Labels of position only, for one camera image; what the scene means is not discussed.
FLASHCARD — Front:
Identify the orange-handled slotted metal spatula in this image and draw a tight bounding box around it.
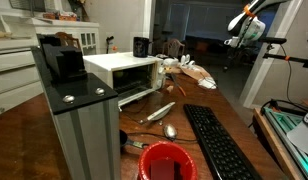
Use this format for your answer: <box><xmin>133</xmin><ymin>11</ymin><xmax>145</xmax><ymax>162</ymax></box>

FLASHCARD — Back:
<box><xmin>169</xmin><ymin>73</ymin><xmax>188</xmax><ymax>98</ymax></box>

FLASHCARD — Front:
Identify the wooden dining chair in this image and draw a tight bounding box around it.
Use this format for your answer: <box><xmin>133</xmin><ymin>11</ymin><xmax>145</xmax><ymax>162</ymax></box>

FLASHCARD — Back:
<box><xmin>54</xmin><ymin>31</ymin><xmax>82</xmax><ymax>51</ymax></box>
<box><xmin>161</xmin><ymin>38</ymin><xmax>187</xmax><ymax>60</ymax></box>

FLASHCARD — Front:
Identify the thin black keyboard cable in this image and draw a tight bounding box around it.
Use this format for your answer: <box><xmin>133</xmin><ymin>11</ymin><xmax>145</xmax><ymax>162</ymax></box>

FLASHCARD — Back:
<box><xmin>122</xmin><ymin>131</ymin><xmax>199</xmax><ymax>145</ymax></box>

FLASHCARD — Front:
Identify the black camera on boom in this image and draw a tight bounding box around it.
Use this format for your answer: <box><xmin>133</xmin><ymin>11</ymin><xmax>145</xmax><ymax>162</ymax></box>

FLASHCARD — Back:
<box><xmin>259</xmin><ymin>35</ymin><xmax>308</xmax><ymax>70</ymax></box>

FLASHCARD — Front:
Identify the red block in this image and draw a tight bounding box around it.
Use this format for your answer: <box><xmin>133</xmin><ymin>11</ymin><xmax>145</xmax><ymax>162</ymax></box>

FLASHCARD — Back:
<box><xmin>149</xmin><ymin>157</ymin><xmax>177</xmax><ymax>180</ymax></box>

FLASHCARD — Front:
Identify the white toaster oven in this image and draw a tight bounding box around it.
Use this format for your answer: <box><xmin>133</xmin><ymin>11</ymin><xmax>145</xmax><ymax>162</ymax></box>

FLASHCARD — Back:
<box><xmin>83</xmin><ymin>51</ymin><xmax>167</xmax><ymax>108</ymax></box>

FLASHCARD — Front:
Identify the white VR controller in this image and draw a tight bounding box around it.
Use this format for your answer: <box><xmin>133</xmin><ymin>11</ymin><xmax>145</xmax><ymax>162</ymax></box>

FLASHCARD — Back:
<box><xmin>179</xmin><ymin>54</ymin><xmax>197</xmax><ymax>70</ymax></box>

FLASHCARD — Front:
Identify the green-lit robot base platform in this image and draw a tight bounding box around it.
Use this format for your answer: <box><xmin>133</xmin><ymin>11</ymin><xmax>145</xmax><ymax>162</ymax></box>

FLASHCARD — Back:
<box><xmin>252</xmin><ymin>98</ymin><xmax>308</xmax><ymax>180</ymax></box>

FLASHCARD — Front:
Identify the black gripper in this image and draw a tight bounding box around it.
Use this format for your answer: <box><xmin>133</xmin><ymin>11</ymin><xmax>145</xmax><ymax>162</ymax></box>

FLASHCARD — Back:
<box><xmin>228</xmin><ymin>44</ymin><xmax>250</xmax><ymax>63</ymax></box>

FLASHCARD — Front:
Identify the black computer keyboard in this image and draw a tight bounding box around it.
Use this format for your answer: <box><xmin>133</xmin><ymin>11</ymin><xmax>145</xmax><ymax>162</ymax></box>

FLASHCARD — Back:
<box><xmin>182</xmin><ymin>103</ymin><xmax>264</xmax><ymax>180</ymax></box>

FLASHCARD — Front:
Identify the black measuring cup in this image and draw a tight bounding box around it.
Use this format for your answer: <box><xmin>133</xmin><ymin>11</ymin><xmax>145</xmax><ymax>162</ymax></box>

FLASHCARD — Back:
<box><xmin>119</xmin><ymin>129</ymin><xmax>150</xmax><ymax>155</ymax></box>

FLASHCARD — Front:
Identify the white VR headset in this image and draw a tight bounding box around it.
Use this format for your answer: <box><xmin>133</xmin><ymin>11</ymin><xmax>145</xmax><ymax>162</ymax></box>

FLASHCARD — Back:
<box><xmin>162</xmin><ymin>57</ymin><xmax>180</xmax><ymax>68</ymax></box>

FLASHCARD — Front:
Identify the metal spoon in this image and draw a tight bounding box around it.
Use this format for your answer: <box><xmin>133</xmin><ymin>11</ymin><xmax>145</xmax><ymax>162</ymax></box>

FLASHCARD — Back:
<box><xmin>162</xmin><ymin>123</ymin><xmax>179</xmax><ymax>141</ymax></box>

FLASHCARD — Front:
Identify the red plastic bowl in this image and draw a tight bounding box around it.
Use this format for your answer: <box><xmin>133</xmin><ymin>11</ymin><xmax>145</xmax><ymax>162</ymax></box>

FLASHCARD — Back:
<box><xmin>137</xmin><ymin>141</ymin><xmax>199</xmax><ymax>180</ymax></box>

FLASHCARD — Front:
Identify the black camera cable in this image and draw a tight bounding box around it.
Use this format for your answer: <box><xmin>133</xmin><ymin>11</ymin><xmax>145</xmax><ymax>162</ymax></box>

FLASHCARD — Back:
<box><xmin>278</xmin><ymin>44</ymin><xmax>308</xmax><ymax>108</ymax></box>

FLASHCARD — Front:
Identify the orange basket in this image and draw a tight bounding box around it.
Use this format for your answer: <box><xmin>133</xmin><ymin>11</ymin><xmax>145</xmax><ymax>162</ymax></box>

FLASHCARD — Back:
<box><xmin>42</xmin><ymin>11</ymin><xmax>78</xmax><ymax>22</ymax></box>

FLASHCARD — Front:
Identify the black mug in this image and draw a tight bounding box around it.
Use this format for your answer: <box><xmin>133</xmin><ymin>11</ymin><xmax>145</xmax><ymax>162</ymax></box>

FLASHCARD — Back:
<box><xmin>132</xmin><ymin>36</ymin><xmax>151</xmax><ymax>58</ymax></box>

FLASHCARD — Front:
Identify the crumpled white tissue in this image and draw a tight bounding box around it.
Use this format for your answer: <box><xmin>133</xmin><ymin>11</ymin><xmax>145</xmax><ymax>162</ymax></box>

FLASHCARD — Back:
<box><xmin>197</xmin><ymin>77</ymin><xmax>218</xmax><ymax>90</ymax></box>

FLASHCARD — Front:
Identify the aluminium camera stand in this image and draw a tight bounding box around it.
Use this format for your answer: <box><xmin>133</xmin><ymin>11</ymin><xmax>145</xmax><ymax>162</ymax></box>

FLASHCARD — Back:
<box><xmin>30</xmin><ymin>33</ymin><xmax>122</xmax><ymax>180</ymax></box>

